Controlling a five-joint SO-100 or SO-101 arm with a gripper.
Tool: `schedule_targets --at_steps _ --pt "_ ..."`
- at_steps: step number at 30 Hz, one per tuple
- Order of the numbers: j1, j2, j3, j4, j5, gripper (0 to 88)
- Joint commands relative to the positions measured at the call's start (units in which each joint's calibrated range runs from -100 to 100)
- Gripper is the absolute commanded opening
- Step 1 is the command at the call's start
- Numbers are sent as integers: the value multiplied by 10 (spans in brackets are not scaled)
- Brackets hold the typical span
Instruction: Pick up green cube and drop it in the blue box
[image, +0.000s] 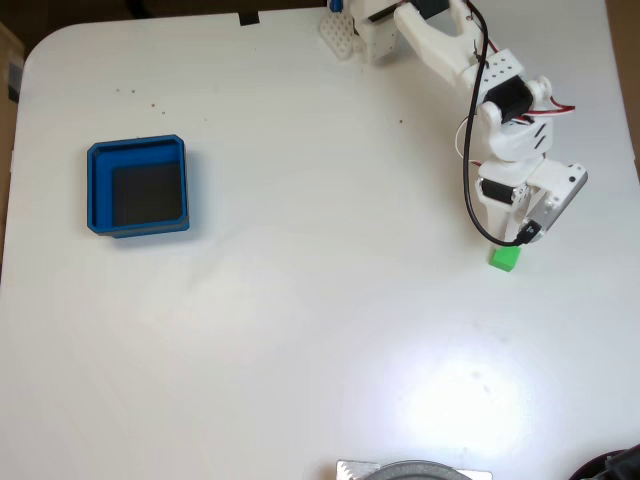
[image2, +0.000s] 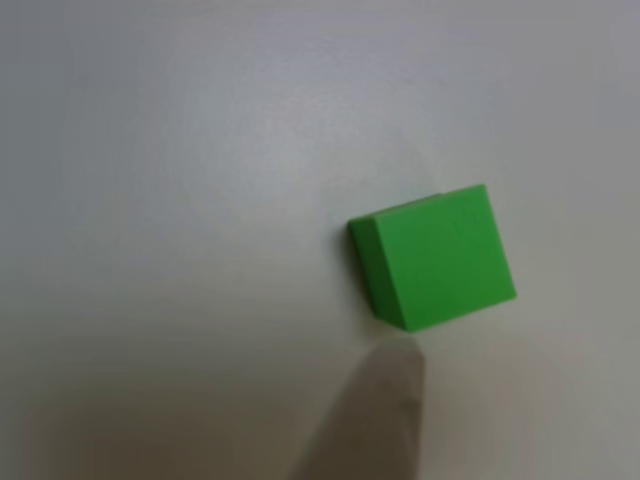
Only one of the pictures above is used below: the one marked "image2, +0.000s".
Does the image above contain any green cube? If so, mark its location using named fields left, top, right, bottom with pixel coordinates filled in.
left=346, top=182, right=520, bottom=335

